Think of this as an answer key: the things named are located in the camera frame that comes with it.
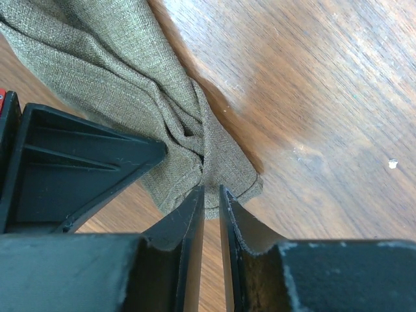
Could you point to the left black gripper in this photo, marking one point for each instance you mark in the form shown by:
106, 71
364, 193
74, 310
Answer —
58, 170

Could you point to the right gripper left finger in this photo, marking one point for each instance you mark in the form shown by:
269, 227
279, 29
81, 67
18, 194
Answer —
157, 270

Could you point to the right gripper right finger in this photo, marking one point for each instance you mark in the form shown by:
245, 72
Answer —
264, 271

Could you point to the brown cloth napkin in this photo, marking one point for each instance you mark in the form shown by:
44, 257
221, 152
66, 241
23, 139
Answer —
111, 61

